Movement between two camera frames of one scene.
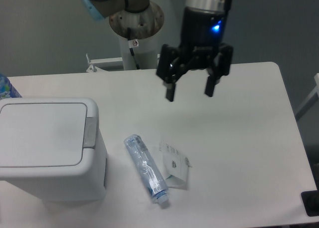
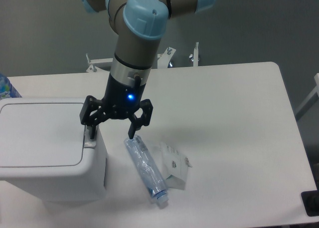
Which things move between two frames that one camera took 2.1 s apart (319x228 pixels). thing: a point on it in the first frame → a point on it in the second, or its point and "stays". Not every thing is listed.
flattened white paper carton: x=175 y=167 stays
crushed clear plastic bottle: x=147 y=167 stays
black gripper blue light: x=203 y=29 → x=120 y=101
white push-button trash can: x=52 y=149 stays
